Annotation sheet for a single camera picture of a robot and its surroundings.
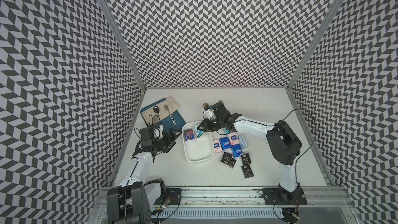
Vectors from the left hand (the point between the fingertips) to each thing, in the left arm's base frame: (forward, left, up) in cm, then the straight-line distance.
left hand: (178, 137), depth 84 cm
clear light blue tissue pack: (-1, -36, -4) cm, 36 cm away
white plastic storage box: (-5, -12, -7) cm, 14 cm away
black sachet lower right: (-16, -37, -7) cm, 41 cm away
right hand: (+4, -11, 0) cm, 12 cm away
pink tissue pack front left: (-4, -22, -6) cm, 23 cm away
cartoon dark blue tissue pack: (+3, -5, -3) cm, 7 cm away
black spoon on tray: (+24, +19, -7) cm, 31 cm away
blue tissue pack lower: (-5, -32, -6) cm, 33 cm away
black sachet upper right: (-10, -36, -6) cm, 38 cm away
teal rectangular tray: (+16, +5, -8) cm, 18 cm away
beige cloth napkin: (+27, +9, -8) cm, 30 cm away
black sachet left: (-10, -26, -4) cm, 28 cm away
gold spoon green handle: (+27, -14, -5) cm, 31 cm away
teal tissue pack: (+2, -11, +1) cm, 11 cm away
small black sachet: (-12, -29, -7) cm, 32 cm away
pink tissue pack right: (+1, -31, -5) cm, 32 cm away
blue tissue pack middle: (-1, -26, -6) cm, 27 cm away
